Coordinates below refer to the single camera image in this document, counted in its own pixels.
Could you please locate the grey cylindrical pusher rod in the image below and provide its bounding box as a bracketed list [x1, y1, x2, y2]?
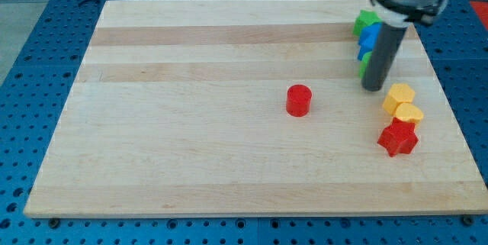
[361, 24, 407, 92]

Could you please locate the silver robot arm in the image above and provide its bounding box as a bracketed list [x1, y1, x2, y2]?
[361, 0, 448, 92]

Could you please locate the yellow hexagon block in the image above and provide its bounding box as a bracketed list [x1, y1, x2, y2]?
[382, 83, 416, 115]

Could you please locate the yellow heart block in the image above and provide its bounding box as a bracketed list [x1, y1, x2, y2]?
[393, 103, 424, 124]

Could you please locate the small blue block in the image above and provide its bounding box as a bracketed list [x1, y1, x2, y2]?
[357, 46, 372, 61]

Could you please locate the green star block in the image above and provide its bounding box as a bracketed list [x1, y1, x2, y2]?
[352, 10, 382, 36]

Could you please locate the red star block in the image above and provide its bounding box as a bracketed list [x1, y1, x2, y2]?
[377, 118, 419, 157]

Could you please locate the red cylinder block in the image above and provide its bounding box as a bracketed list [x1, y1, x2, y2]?
[286, 84, 313, 117]

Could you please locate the wooden board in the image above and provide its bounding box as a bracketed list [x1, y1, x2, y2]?
[24, 0, 487, 218]

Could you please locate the black cable around arm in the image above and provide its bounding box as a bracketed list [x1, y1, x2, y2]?
[368, 0, 450, 27]

